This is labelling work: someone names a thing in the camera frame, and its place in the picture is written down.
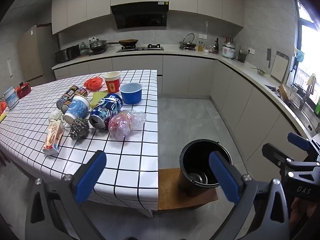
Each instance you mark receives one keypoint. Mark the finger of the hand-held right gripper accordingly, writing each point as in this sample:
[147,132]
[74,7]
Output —
[297,141]
[275,153]

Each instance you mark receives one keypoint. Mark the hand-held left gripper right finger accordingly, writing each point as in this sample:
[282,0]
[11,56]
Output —
[222,177]

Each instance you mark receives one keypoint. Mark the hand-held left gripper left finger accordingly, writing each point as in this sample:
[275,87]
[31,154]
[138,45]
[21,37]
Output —
[91,177]

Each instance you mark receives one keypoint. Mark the black bucket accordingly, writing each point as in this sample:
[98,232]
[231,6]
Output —
[192,155]

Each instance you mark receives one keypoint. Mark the steel wool scrubber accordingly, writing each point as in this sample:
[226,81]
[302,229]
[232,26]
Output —
[78,128]

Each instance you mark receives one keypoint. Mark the white red carton box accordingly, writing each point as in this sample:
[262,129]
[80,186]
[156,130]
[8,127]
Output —
[52,137]

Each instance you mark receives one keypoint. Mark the clear plastic bag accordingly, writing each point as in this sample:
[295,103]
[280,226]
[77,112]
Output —
[125,123]

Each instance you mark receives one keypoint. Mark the blue soda can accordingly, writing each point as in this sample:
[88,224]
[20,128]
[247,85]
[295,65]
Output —
[105,110]

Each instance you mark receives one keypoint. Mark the blue white paper cup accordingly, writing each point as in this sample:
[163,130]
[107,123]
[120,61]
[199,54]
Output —
[76,108]

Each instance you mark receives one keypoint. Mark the white tissue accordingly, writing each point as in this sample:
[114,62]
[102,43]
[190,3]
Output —
[56,116]

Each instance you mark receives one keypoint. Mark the yellow sponge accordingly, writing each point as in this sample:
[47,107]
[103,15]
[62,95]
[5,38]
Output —
[96,98]

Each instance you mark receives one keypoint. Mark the printed drink can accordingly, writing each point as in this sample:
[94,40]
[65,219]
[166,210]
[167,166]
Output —
[66,97]

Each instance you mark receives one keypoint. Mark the black labelled spray can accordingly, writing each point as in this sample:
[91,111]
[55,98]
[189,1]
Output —
[81,92]

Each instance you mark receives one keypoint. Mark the red plastic bag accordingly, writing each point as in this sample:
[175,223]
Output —
[93,83]

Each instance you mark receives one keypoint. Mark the red paper cup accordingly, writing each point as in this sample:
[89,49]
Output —
[112,85]

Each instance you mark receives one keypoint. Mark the person's right hand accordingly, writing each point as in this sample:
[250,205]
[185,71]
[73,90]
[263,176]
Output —
[303,211]

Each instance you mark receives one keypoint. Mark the steel sink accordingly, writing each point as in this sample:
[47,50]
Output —
[303,116]

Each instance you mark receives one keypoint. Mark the round metal tin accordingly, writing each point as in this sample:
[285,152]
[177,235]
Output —
[195,178]

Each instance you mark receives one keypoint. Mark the metal faucet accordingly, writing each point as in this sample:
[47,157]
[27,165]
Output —
[305,95]

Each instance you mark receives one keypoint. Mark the round wooden board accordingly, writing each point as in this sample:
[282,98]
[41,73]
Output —
[283,92]

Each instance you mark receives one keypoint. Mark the wooden stool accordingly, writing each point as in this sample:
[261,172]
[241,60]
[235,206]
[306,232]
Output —
[170,192]

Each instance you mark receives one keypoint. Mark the white cutting board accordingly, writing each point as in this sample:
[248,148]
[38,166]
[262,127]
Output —
[279,67]

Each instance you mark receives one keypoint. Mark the blue glove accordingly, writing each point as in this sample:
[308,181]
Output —
[299,55]

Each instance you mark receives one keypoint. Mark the black cleaver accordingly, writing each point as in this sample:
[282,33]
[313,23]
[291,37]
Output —
[269,57]

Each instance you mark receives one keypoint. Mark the kitchen window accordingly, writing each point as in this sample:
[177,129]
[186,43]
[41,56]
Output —
[308,47]

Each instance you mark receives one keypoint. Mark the black utensil holder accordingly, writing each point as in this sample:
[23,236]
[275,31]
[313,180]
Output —
[241,57]

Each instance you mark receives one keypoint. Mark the yellow packet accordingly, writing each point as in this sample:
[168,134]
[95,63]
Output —
[2,117]

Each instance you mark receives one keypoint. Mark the white blue container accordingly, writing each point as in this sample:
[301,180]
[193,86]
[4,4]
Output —
[11,100]

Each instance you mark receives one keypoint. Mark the white rice cooker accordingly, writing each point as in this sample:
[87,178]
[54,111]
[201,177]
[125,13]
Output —
[228,51]

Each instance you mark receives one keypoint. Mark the red cloth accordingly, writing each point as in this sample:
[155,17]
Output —
[2,107]

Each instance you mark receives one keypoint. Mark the dark glass bottle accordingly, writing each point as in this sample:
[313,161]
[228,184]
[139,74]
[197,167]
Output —
[217,47]

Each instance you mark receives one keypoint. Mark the green bowl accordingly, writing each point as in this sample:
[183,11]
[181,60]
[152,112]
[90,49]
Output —
[85,51]

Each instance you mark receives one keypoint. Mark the yellow oil bottle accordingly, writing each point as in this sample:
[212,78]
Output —
[200,47]

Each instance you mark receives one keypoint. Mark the green vase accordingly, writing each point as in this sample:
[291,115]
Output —
[83,45]

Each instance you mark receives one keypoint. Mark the grey lidded pot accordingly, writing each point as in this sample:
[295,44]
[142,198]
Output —
[98,44]

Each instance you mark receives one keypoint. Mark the beige refrigerator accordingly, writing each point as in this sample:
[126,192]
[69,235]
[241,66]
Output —
[35,55]

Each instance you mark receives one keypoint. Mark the black gas stove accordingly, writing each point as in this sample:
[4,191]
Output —
[140,48]

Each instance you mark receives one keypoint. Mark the black wok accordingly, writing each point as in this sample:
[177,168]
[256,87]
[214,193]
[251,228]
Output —
[128,41]

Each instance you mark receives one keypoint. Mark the black range hood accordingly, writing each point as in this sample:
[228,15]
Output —
[138,17]

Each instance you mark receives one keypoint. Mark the white wall outlet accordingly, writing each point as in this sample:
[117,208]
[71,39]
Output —
[203,36]
[92,39]
[251,51]

